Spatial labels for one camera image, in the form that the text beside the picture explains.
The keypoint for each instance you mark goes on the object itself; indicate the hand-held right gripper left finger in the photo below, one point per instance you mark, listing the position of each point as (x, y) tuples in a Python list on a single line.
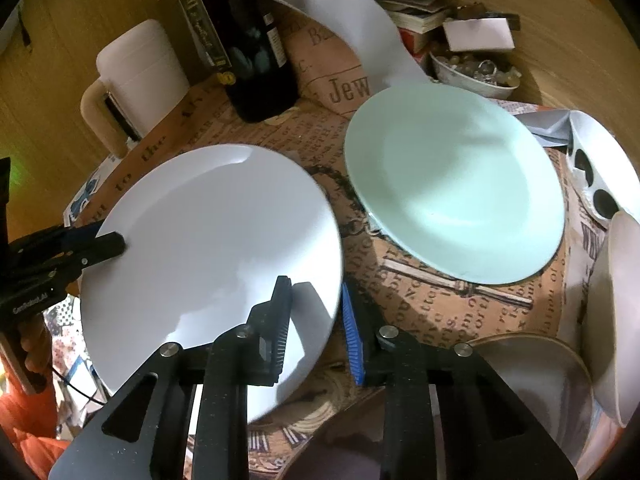
[(280, 332)]

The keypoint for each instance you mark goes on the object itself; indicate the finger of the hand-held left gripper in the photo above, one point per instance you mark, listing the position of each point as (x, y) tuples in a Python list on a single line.
[(80, 231), (102, 250)]

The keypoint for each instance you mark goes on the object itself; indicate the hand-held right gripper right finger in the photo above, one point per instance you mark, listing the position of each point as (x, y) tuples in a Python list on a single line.
[(352, 337)]

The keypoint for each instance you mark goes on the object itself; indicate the white plate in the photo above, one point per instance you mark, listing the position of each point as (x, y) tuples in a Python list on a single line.
[(210, 250)]

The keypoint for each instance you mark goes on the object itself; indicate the mint green plate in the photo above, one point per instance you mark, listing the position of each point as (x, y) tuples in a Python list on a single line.
[(450, 180)]

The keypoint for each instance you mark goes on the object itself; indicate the person's left hand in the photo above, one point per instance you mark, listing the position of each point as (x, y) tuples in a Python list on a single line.
[(37, 345)]

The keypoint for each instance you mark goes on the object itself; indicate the newspaper print tablecloth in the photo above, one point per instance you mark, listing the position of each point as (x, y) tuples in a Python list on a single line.
[(415, 305)]

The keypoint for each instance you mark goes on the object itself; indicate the floral printed cloth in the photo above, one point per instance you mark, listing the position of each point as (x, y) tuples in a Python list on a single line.
[(70, 355)]

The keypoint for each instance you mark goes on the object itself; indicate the orange garment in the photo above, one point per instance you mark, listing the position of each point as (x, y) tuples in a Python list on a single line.
[(27, 430)]

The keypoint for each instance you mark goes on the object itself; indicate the dark glass bottle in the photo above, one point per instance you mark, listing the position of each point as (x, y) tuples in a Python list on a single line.
[(250, 50)]

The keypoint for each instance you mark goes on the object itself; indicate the white plate below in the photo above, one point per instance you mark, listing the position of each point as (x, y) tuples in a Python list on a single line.
[(617, 320)]

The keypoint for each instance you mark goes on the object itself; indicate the bowl of small metal items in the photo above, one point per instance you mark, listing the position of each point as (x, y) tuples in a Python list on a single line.
[(475, 77)]

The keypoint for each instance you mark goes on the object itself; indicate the white tray with black circles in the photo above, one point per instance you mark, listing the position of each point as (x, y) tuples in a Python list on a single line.
[(597, 160)]

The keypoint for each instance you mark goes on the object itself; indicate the white paper sheets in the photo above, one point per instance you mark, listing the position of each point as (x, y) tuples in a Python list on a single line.
[(360, 20)]

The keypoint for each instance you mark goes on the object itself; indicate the white folded card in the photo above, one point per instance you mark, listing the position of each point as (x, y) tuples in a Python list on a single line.
[(477, 34)]

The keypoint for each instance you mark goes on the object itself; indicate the stack of books and papers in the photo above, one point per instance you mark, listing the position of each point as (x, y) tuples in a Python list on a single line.
[(420, 5)]

